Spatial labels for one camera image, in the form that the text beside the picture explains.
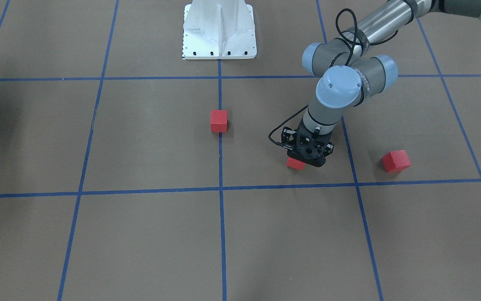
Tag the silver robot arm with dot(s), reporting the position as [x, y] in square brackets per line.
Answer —
[347, 78]

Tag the white pedestal column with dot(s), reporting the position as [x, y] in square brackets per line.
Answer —
[219, 30]

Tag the red block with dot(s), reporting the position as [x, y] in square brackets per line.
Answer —
[219, 121]
[396, 161]
[295, 164]

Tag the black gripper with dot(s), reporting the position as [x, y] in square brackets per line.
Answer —
[287, 136]

